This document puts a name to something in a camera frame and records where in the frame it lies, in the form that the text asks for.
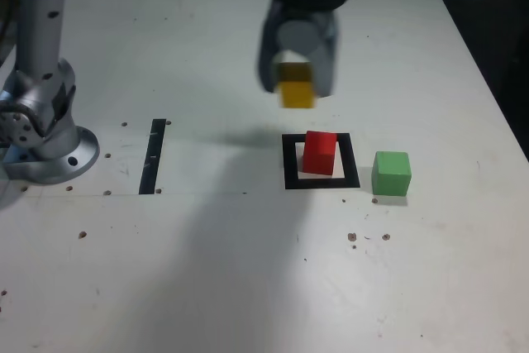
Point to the red cube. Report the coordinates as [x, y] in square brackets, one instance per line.
[318, 154]

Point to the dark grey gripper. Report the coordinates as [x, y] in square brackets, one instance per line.
[306, 14]

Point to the black tape strip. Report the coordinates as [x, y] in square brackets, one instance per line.
[152, 154]

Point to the green cube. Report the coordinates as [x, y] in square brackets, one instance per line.
[390, 173]

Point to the black tape square outline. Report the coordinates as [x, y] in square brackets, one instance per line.
[289, 163]

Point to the yellow cube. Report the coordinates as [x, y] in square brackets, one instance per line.
[295, 94]

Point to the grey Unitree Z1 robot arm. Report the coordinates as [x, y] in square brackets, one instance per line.
[39, 39]

